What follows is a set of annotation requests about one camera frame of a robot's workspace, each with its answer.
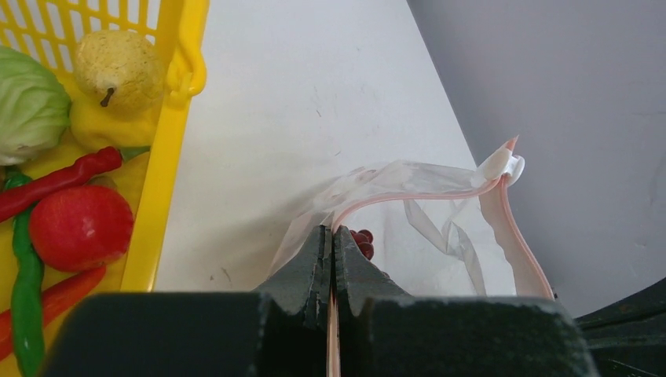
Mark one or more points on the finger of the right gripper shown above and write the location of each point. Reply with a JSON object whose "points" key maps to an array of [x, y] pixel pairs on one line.
{"points": [[627, 338]]}

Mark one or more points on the purple grapes toy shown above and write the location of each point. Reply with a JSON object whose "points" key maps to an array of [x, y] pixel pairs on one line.
{"points": [[364, 241]]}

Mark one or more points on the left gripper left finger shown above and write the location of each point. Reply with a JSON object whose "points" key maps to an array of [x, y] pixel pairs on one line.
{"points": [[277, 329]]}

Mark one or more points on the yellow pear toy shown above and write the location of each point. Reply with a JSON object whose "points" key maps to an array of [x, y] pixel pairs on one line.
{"points": [[122, 82]]}

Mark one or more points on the orange carrot toy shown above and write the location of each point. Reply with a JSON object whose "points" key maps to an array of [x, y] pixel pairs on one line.
{"points": [[55, 301]]}

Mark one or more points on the yellow plastic basket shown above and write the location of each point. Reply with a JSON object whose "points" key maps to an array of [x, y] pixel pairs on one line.
{"points": [[49, 32]]}

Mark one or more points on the clear pink-dotted zip bag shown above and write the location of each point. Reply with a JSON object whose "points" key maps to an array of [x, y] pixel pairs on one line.
{"points": [[436, 230]]}

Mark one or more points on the green cabbage toy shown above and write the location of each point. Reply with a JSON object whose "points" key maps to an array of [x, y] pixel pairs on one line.
{"points": [[34, 108]]}

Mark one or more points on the green bean toy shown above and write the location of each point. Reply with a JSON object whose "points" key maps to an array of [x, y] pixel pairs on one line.
{"points": [[26, 305]]}

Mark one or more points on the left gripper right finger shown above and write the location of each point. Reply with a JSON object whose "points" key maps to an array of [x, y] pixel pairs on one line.
{"points": [[384, 331]]}

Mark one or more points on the red chili pepper toy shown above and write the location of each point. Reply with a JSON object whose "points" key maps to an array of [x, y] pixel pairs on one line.
{"points": [[16, 200]]}

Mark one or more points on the red tomato toy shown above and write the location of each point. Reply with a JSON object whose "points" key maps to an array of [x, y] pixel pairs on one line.
{"points": [[81, 228]]}

